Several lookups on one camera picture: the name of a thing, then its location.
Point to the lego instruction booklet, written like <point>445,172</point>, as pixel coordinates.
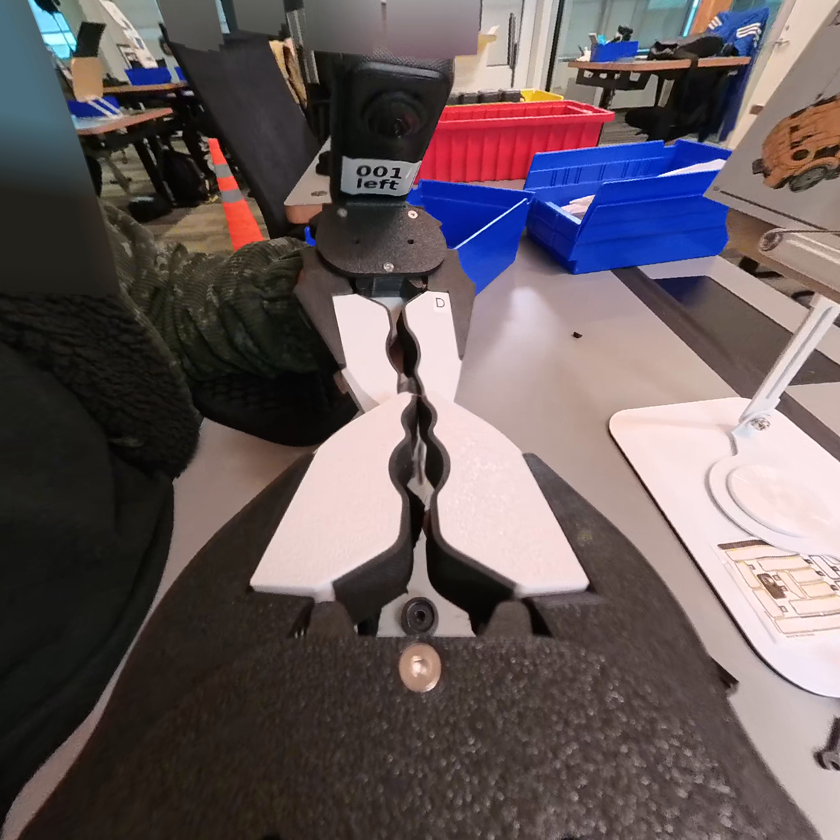
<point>787,105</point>

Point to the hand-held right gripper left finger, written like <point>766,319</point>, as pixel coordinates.
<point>328,525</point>

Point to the lego sticker sheet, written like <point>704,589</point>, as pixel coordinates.
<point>781,590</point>

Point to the red plastic bin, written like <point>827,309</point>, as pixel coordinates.
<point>525,138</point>

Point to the black lego wheel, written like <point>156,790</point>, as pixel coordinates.
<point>418,615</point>

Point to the small blue parts bin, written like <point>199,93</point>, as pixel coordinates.
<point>613,51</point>

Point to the white paper sheet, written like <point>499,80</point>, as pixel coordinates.
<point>692,167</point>

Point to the yellow plastic bin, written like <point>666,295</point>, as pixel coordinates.
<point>543,96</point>

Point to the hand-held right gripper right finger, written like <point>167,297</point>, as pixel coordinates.
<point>512,525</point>

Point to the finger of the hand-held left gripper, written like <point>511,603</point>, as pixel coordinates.
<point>433,341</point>
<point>358,341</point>

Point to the wooden background table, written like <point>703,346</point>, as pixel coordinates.
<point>656,64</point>

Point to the black bag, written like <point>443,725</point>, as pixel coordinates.
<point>689,47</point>

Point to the white metal book stand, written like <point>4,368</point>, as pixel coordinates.
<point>669,472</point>

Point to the blue plastic storage bin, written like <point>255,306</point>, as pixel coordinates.
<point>623,164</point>
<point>485,223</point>
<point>656,229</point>

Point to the orange traffic cone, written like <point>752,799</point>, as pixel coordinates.
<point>233,197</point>

